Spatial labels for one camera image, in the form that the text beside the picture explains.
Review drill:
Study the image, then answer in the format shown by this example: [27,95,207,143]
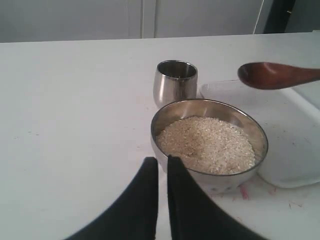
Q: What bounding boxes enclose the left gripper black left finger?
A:
[68,157,159,240]

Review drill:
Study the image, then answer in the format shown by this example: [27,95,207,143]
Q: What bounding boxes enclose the white plastic tray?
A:
[199,80,320,188]

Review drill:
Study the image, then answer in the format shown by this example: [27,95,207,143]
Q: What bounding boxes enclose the small steel cup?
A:
[153,59,198,108]

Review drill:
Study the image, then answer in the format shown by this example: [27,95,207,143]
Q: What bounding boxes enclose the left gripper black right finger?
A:
[167,155,260,240]

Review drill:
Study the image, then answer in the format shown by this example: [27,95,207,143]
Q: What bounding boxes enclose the steel bowl with rice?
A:
[150,98,269,194]

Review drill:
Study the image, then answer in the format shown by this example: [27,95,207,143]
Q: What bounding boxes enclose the brown wooden spoon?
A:
[237,62,320,90]

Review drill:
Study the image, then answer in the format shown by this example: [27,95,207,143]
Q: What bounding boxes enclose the white rice pile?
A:
[156,116,255,175]

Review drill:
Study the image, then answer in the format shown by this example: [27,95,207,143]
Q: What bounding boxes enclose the white cabinet doors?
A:
[0,0,272,43]

